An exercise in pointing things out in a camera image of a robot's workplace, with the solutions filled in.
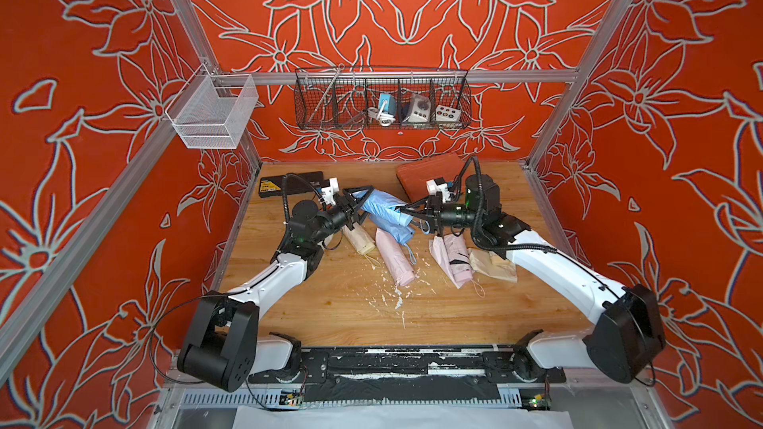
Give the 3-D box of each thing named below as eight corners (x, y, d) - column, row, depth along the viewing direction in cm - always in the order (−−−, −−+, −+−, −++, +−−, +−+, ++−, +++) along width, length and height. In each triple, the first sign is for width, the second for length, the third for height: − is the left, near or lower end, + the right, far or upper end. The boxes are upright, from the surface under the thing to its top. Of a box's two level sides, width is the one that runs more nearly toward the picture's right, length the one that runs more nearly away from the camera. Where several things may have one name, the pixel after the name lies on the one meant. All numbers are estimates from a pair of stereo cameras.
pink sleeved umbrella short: (450, 283, 89) (453, 278, 86) (443, 240, 98) (445, 234, 96) (471, 283, 89) (474, 278, 86) (462, 240, 98) (464, 234, 96)
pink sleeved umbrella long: (400, 288, 88) (401, 282, 85) (370, 238, 99) (370, 231, 96) (420, 277, 90) (421, 272, 87) (388, 229, 101) (389, 223, 98)
